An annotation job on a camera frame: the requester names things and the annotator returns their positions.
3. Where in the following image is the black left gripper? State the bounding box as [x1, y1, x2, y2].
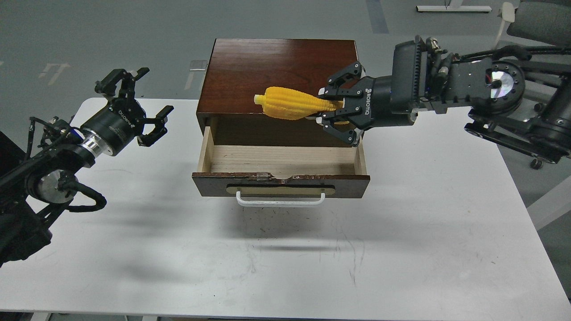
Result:
[316, 61, 415, 148]

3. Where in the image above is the wooden drawer with white handle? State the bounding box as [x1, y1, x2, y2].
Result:
[192, 126, 370, 207]

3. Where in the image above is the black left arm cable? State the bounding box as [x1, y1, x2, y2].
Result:
[58, 175, 108, 213]

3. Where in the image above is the white desk base bar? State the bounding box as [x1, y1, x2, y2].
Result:
[415, 0, 492, 13]

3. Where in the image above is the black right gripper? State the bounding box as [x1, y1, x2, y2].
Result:
[81, 67, 174, 156]

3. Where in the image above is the yellow corn cob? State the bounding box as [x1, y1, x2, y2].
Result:
[253, 86, 344, 120]

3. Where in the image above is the grey office chair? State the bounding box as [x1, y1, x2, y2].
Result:
[490, 0, 571, 163]

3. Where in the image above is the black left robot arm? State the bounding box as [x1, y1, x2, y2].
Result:
[1, 62, 415, 263]

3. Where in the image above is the dark wooden cabinet box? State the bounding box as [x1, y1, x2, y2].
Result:
[196, 38, 358, 148]

